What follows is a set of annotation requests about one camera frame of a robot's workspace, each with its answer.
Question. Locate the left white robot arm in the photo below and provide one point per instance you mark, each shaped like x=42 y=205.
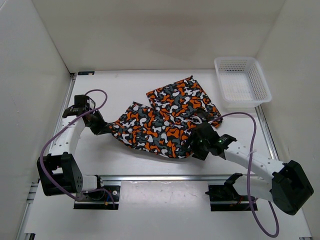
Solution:
x=58 y=171

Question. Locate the white plastic basket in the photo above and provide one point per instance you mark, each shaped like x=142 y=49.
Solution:
x=242 y=83

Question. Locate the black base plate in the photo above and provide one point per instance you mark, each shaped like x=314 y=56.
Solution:
x=223 y=199
x=100 y=200

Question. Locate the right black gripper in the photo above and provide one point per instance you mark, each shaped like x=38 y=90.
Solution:
x=198 y=154

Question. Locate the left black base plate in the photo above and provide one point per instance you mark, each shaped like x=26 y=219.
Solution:
x=100 y=200

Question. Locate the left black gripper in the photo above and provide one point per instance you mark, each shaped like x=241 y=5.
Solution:
x=103 y=128

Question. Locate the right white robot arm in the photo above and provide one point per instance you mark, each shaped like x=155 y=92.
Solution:
x=284 y=184

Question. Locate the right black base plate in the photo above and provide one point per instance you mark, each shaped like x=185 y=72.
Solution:
x=223 y=199

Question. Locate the orange camouflage shorts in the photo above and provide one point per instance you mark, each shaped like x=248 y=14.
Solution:
x=163 y=127

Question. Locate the aluminium front rail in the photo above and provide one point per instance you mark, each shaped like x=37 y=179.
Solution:
x=172 y=177

